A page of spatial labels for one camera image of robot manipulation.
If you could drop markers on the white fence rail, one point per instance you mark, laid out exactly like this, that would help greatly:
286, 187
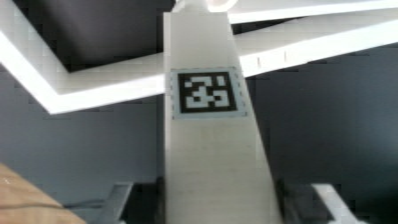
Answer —
28, 60
274, 48

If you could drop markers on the white front fence rail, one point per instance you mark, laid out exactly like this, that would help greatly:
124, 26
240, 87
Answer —
274, 48

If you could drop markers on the white left fence rail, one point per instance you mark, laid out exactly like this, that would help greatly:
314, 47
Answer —
28, 60

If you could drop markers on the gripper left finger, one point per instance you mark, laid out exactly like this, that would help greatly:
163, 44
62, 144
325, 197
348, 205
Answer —
131, 205

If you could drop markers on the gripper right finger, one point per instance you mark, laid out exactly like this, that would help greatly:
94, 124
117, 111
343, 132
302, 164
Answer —
311, 204

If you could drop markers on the white desk top tray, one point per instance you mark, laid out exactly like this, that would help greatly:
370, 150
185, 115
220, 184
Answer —
259, 10

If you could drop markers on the white desk leg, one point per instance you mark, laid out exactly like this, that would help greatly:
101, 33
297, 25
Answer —
218, 185

